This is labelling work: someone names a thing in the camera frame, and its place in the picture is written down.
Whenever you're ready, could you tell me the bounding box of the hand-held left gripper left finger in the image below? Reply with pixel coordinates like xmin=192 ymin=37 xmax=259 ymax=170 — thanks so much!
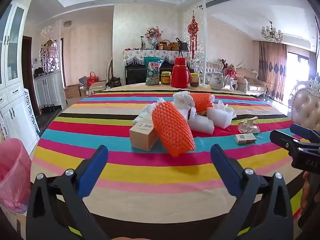
xmin=26 ymin=144 xmax=109 ymax=240

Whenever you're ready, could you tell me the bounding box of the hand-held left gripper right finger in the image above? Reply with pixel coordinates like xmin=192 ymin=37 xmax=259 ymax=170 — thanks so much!
xmin=210 ymin=144 xmax=293 ymax=240

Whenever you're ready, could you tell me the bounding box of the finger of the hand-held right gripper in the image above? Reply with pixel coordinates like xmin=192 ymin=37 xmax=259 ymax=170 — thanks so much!
xmin=289 ymin=123 xmax=320 ymax=143
xmin=269 ymin=129 xmax=320 ymax=157

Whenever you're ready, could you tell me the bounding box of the white plastic bag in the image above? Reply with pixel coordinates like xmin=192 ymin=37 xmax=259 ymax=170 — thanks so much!
xmin=212 ymin=100 xmax=234 ymax=114

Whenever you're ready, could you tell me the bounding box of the large orange foam net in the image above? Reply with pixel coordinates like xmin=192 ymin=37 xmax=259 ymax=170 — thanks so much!
xmin=151 ymin=101 xmax=196 ymax=158

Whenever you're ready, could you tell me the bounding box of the small orange foam net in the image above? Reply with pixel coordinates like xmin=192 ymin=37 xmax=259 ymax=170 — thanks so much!
xmin=189 ymin=93 xmax=215 ymax=114

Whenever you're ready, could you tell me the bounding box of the waste bin with pink bag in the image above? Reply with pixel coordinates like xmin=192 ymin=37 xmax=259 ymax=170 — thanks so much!
xmin=0 ymin=138 xmax=32 ymax=214

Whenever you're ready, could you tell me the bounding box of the person's right hand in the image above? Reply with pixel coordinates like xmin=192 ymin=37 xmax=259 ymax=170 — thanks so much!
xmin=300 ymin=172 xmax=313 ymax=213

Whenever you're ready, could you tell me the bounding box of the crumpled beige paper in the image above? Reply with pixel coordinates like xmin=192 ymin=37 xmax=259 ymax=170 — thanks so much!
xmin=237 ymin=116 xmax=260 ymax=133

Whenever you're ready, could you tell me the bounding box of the small flat box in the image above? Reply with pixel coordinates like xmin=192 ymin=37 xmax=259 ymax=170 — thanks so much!
xmin=234 ymin=133 xmax=257 ymax=145

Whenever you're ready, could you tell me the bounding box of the striped colourful tablecloth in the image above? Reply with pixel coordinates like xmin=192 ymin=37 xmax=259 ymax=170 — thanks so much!
xmin=30 ymin=84 xmax=310 ymax=233

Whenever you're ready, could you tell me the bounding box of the brown cardboard box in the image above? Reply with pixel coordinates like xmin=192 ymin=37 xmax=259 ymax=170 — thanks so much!
xmin=129 ymin=121 xmax=159 ymax=152

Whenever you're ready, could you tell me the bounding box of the patterned brown curtain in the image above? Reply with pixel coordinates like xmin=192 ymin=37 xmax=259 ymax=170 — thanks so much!
xmin=257 ymin=40 xmax=288 ymax=103

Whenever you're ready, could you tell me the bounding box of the white labelled box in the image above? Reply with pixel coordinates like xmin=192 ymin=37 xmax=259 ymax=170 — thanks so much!
xmin=132 ymin=112 xmax=153 ymax=125

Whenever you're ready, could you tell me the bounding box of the cream ornate sofa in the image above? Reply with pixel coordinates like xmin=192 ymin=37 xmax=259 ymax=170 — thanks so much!
xmin=230 ymin=62 xmax=267 ymax=94

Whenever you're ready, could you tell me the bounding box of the white foam net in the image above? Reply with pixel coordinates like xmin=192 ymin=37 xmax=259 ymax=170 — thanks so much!
xmin=143 ymin=98 xmax=167 ymax=117
xmin=172 ymin=91 xmax=195 ymax=110

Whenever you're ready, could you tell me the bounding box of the cream cushioned chair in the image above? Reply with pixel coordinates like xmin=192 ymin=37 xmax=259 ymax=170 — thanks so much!
xmin=89 ymin=80 xmax=110 ymax=95

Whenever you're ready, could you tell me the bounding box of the white blue patterned panel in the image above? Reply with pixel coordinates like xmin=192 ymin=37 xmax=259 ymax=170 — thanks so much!
xmin=24 ymin=90 xmax=40 ymax=137

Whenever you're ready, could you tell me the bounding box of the white porcelain teapot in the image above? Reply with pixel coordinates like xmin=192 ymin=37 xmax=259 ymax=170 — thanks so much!
xmin=205 ymin=71 xmax=232 ymax=90

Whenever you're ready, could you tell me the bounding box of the dark bag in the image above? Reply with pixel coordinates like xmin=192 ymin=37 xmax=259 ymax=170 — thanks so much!
xmin=105 ymin=76 xmax=122 ymax=88

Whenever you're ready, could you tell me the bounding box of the red gift bag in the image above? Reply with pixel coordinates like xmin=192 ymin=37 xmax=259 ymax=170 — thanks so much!
xmin=87 ymin=72 xmax=99 ymax=87

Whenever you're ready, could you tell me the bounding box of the low white shoe cabinet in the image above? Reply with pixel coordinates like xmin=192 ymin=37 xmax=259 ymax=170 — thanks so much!
xmin=34 ymin=71 xmax=67 ymax=109

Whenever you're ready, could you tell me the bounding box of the yellow lidded jar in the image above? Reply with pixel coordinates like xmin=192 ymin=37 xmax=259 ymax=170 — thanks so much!
xmin=161 ymin=71 xmax=172 ymax=85
xmin=189 ymin=72 xmax=200 ymax=87

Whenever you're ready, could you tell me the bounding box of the cream ornate armchair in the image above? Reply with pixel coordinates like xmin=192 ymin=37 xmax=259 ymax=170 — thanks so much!
xmin=205 ymin=59 xmax=228 ymax=78

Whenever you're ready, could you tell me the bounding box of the chandelier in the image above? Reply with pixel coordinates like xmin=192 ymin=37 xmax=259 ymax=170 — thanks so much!
xmin=261 ymin=21 xmax=284 ymax=42

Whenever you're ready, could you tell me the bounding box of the black piano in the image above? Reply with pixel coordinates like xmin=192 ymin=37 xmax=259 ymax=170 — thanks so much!
xmin=124 ymin=62 xmax=193 ymax=85

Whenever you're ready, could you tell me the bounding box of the red thermos jug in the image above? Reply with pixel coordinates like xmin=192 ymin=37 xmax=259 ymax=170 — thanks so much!
xmin=171 ymin=51 xmax=192 ymax=88

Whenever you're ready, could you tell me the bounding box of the dark wooden door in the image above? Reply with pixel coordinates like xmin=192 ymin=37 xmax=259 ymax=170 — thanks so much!
xmin=22 ymin=35 xmax=40 ymax=115

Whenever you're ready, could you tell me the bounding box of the teal snack bag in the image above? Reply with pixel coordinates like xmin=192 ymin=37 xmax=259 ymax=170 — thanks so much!
xmin=143 ymin=56 xmax=164 ymax=86

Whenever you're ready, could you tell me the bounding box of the white carved lattice partition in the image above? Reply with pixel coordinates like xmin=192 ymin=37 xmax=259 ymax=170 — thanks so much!
xmin=183 ymin=5 xmax=207 ymax=84

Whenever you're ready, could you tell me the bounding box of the floral lace cloth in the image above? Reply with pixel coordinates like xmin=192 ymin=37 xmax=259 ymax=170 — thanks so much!
xmin=123 ymin=49 xmax=194 ymax=67

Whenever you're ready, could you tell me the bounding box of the white carved entrance screen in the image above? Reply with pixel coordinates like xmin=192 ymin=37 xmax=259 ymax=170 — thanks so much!
xmin=40 ymin=20 xmax=62 ymax=74

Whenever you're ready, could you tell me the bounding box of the dark handbag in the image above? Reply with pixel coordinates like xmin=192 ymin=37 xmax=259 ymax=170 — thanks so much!
xmin=175 ymin=37 xmax=189 ymax=51

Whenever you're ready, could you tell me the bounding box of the tall white glass cabinet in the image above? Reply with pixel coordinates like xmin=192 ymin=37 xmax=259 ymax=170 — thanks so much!
xmin=0 ymin=1 xmax=42 ymax=155

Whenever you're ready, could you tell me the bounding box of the red knot hanging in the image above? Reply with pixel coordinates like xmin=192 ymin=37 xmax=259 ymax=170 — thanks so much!
xmin=187 ymin=10 xmax=200 ymax=58

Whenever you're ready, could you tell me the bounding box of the flower vase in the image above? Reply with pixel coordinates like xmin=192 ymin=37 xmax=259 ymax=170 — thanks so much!
xmin=145 ymin=26 xmax=163 ymax=50

